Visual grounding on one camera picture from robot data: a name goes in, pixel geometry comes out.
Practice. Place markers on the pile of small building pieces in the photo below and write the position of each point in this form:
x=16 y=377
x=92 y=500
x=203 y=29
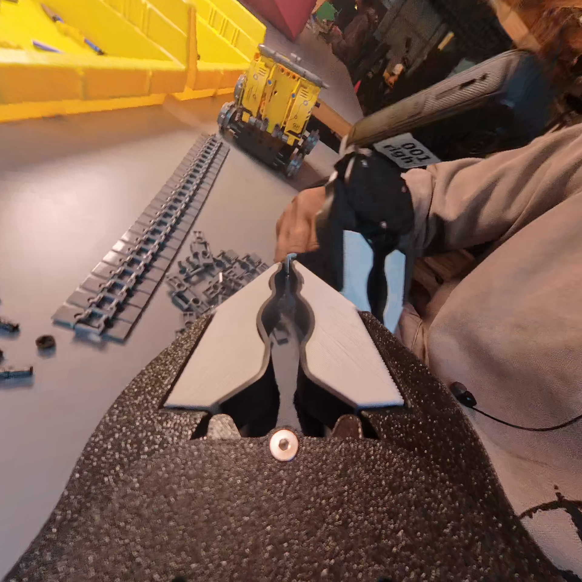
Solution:
x=16 y=373

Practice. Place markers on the pile of grey track links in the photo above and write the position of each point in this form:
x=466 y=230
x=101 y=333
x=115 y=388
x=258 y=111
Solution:
x=213 y=282

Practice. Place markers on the person's right forearm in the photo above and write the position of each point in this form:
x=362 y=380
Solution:
x=491 y=195

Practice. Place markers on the cluster of blue grey pieces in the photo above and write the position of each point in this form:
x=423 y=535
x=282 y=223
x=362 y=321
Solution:
x=68 y=32

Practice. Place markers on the yellow toy robot vehicle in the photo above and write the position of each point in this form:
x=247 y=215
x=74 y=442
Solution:
x=277 y=100

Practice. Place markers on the yellow plastic storage bin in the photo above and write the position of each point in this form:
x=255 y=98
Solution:
x=218 y=54
x=91 y=82

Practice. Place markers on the grey desk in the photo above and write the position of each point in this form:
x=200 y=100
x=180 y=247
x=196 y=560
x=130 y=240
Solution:
x=68 y=204

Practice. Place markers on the person's beige hoodie torso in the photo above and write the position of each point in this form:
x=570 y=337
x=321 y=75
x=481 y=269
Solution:
x=514 y=327

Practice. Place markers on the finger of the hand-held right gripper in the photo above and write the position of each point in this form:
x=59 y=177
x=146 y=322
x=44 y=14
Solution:
x=357 y=268
x=394 y=286

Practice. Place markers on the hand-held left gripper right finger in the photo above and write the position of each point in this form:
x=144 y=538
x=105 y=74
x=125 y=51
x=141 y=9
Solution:
x=350 y=359

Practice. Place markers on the person's right hand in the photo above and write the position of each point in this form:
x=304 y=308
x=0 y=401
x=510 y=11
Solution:
x=298 y=223

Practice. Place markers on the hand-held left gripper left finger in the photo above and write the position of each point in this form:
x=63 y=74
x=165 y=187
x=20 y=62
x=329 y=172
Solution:
x=223 y=363

